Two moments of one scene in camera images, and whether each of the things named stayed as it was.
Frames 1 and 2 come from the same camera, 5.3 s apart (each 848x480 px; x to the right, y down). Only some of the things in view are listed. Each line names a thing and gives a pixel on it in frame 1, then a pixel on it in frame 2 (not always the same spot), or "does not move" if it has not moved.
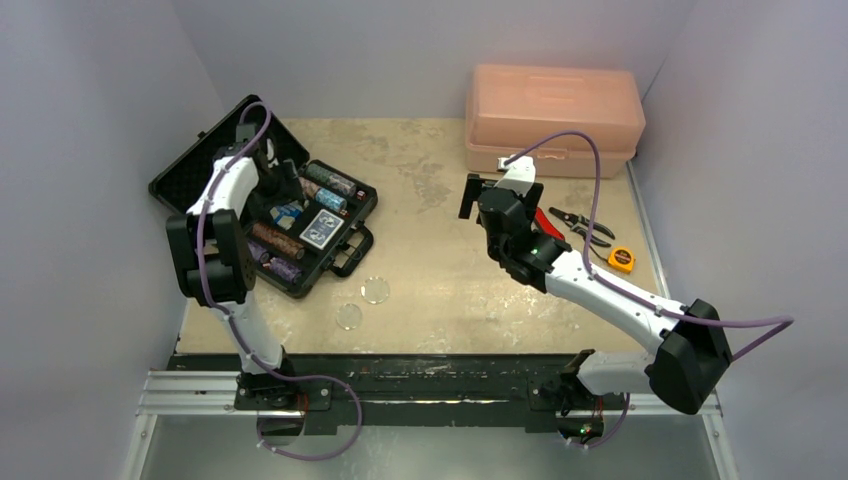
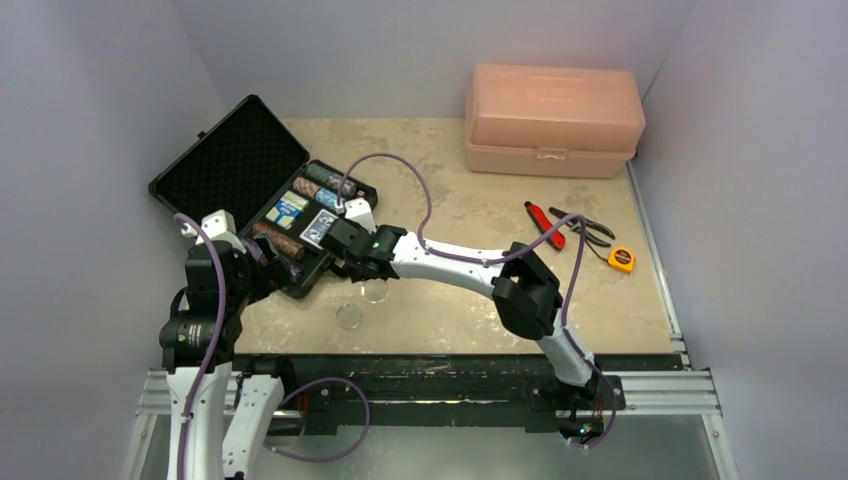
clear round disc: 349,317 does not move
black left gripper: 289,190 -> 270,274
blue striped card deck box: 285,215 does not move
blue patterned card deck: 321,229 does not move
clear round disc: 375,290 does not move
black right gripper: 482,201 -> 337,240
